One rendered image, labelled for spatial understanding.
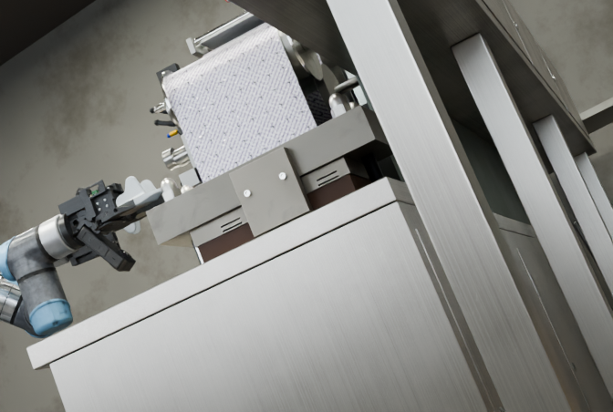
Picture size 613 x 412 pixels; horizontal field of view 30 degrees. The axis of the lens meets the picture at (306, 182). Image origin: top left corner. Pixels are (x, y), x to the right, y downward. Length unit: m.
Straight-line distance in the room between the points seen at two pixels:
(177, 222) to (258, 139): 0.26
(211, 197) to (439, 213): 0.76
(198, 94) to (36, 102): 5.28
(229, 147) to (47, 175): 5.25
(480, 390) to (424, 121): 0.60
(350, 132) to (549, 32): 4.05
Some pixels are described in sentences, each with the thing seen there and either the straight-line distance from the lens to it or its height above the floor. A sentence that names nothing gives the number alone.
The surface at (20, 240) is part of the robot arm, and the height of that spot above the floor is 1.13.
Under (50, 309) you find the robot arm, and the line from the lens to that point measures 2.16.
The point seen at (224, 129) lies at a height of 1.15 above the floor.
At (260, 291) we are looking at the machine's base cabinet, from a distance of 1.74.
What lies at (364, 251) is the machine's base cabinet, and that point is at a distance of 1.69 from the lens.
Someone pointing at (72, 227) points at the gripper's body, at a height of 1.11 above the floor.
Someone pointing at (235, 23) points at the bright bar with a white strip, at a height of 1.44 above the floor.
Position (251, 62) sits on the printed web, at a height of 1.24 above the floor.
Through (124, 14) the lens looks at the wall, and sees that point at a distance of 6.98.
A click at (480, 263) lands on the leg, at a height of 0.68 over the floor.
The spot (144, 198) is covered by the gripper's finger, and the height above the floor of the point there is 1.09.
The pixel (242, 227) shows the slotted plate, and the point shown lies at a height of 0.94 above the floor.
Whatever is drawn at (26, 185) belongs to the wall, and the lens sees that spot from 7.38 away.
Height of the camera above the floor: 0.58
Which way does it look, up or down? 12 degrees up
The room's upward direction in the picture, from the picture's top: 23 degrees counter-clockwise
